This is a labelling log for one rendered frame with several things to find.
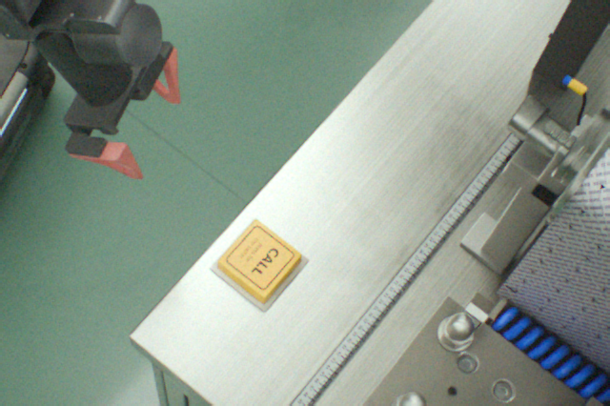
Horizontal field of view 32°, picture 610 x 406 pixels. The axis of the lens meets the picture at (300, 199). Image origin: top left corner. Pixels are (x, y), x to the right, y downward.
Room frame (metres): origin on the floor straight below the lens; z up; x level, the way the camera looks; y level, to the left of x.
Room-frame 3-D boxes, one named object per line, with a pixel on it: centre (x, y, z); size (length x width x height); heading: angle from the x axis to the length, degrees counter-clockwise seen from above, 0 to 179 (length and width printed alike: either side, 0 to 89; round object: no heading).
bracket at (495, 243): (0.50, -0.23, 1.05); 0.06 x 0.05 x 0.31; 62
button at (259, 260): (0.42, 0.03, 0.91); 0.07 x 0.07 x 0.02; 62
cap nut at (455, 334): (0.34, -0.18, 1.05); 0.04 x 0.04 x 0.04
